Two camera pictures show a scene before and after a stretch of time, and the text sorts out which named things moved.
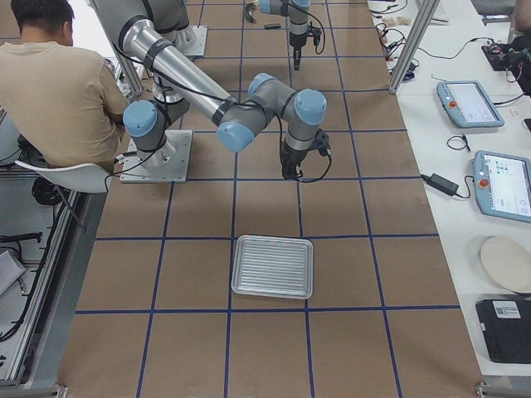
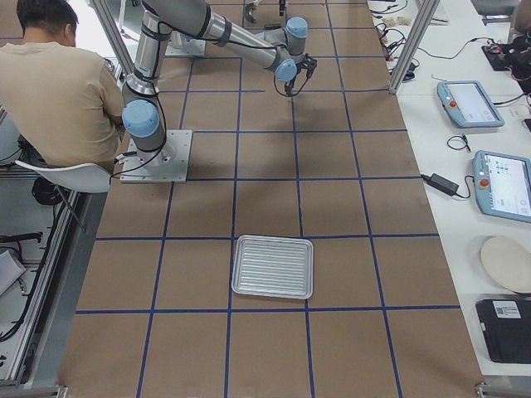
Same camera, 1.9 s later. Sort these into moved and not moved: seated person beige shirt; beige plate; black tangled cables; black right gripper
Moved: black right gripper
Not moved: beige plate; black tangled cables; seated person beige shirt
